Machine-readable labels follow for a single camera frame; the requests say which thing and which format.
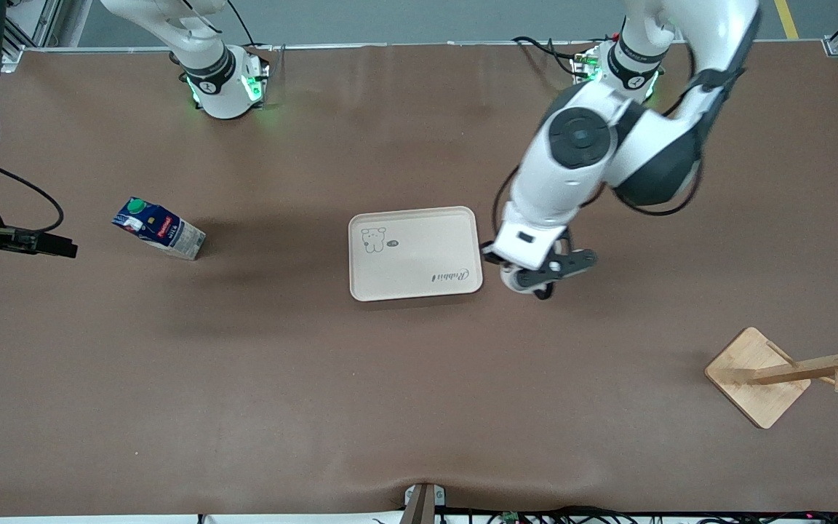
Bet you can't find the blue milk carton green cap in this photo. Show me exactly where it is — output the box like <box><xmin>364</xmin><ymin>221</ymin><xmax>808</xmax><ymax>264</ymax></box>
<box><xmin>111</xmin><ymin>196</ymin><xmax>207</xmax><ymax>261</ymax></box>

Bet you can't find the beige plastic tray bear print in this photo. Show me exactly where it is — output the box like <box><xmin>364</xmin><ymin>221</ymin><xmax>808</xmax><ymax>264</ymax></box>
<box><xmin>348</xmin><ymin>206</ymin><xmax>484</xmax><ymax>303</ymax></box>

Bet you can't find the brown table mat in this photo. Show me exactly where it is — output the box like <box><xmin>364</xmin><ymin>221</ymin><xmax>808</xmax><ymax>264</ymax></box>
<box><xmin>0</xmin><ymin>44</ymin><xmax>838</xmax><ymax>517</ymax></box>

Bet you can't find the wooden mug stand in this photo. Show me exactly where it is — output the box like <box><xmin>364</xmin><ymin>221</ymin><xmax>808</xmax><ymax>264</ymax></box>
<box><xmin>704</xmin><ymin>320</ymin><xmax>838</xmax><ymax>430</ymax></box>

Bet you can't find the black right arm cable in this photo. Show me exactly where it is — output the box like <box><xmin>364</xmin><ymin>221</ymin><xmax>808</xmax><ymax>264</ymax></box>
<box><xmin>0</xmin><ymin>163</ymin><xmax>65</xmax><ymax>235</ymax></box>

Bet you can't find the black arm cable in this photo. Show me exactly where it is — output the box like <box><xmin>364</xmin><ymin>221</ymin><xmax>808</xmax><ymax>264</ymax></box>
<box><xmin>492</xmin><ymin>166</ymin><xmax>703</xmax><ymax>252</ymax></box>
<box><xmin>0</xmin><ymin>163</ymin><xmax>65</xmax><ymax>235</ymax></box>

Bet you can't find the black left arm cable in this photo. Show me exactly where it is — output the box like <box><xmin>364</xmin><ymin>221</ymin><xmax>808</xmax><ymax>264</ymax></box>
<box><xmin>492</xmin><ymin>166</ymin><xmax>703</xmax><ymax>252</ymax></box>

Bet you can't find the black base cable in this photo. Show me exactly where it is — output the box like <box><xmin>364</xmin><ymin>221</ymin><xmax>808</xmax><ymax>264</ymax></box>
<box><xmin>512</xmin><ymin>35</ymin><xmax>586</xmax><ymax>79</ymax></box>
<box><xmin>226</xmin><ymin>0</ymin><xmax>258</xmax><ymax>50</ymax></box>

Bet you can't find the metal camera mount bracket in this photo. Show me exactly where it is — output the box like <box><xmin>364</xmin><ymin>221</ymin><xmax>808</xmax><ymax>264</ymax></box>
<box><xmin>403</xmin><ymin>483</ymin><xmax>447</xmax><ymax>524</ymax></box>

